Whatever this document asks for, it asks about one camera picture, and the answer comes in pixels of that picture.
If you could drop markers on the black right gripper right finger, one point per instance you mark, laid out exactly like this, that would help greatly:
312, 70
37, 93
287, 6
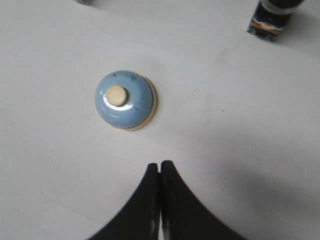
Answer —
184, 217

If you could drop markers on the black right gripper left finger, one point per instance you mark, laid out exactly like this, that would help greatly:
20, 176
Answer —
139, 218

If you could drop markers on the blue and cream call bell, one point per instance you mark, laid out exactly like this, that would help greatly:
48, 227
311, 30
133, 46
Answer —
126, 100

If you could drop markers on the black rotary selector switch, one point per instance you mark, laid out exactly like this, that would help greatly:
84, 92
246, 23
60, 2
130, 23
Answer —
271, 17

